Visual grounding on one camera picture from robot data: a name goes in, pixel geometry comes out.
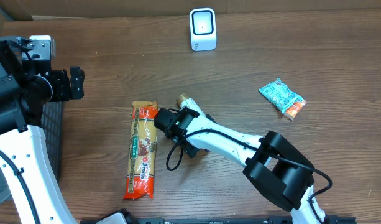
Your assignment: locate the white tube with gold cap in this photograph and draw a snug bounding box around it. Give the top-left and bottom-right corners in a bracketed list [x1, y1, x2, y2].
[176, 93, 209, 149]

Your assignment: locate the orange spaghetti packet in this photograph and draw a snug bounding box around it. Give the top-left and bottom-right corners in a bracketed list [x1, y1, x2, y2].
[124, 101, 158, 199]

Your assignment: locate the green wet wipes packet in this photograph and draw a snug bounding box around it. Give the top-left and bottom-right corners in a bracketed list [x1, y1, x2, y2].
[259, 78, 305, 115]

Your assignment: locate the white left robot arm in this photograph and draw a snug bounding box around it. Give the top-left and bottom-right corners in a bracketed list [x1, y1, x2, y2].
[0, 40, 85, 223]

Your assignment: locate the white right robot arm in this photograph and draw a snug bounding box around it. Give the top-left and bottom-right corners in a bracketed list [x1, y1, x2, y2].
[154, 107, 329, 223]

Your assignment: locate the grey mesh plastic basket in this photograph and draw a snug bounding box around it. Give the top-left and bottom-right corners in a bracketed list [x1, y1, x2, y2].
[0, 99, 65, 208]

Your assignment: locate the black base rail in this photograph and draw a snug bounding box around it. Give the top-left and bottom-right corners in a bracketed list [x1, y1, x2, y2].
[80, 208, 357, 224]

